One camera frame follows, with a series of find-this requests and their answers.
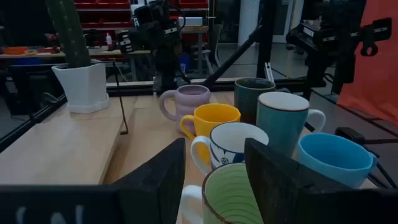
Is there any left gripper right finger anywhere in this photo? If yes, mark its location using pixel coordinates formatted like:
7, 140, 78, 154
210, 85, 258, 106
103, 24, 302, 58
244, 138, 358, 224

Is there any wooden workbench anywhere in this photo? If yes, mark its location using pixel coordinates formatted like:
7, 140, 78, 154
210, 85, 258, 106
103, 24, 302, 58
0, 26, 209, 82

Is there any black machine with ring bracket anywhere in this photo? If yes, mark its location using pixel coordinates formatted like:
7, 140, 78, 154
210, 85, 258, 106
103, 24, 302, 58
285, 0, 393, 94

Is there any light blue mug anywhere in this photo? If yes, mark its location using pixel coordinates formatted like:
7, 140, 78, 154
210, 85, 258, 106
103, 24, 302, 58
295, 133, 379, 190

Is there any black camera cable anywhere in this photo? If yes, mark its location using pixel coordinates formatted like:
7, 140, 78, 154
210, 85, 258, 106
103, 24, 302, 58
363, 145, 398, 189

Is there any green mug white handle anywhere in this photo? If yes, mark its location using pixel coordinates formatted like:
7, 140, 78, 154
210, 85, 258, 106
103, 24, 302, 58
180, 162, 265, 224

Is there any lilac ribbed mug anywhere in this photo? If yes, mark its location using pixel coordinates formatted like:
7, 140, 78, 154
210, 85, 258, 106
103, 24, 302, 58
159, 84, 211, 133

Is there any green cactus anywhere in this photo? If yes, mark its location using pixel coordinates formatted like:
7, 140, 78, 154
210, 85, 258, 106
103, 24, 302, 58
45, 0, 91, 68

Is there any white mug blue print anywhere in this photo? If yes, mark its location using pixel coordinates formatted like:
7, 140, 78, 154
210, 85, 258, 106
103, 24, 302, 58
190, 121, 270, 175

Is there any white hexagonal plant pot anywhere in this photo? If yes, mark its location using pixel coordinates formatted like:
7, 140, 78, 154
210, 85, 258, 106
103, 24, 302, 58
51, 62, 110, 114

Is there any mauve mug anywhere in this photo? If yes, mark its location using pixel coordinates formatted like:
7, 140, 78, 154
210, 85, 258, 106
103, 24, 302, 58
256, 91, 326, 158

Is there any black table-level camera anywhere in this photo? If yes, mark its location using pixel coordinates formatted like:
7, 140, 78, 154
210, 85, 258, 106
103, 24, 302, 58
334, 126, 366, 146

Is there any dark teal mug brown interior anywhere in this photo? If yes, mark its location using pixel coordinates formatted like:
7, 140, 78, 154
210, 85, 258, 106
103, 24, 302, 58
233, 77, 277, 125

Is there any orange partition screen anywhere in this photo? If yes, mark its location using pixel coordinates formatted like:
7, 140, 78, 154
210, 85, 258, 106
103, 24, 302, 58
337, 0, 398, 125

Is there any white box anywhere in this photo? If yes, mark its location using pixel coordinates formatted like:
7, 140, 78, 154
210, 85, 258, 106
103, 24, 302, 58
178, 17, 204, 27

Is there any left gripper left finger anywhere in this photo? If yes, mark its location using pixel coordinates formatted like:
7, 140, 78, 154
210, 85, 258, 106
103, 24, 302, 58
112, 138, 187, 224

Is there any yellow mug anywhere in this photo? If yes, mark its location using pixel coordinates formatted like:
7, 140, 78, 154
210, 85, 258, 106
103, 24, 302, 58
180, 103, 242, 167

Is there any red storage bin rack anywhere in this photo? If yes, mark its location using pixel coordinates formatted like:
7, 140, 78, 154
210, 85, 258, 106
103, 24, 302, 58
73, 0, 209, 31

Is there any white column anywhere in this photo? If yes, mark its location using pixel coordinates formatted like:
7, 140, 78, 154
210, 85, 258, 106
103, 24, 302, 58
238, 0, 261, 47

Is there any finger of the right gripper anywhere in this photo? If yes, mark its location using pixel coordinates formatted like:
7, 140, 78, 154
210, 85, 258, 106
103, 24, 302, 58
154, 21, 169, 43
135, 26, 150, 47

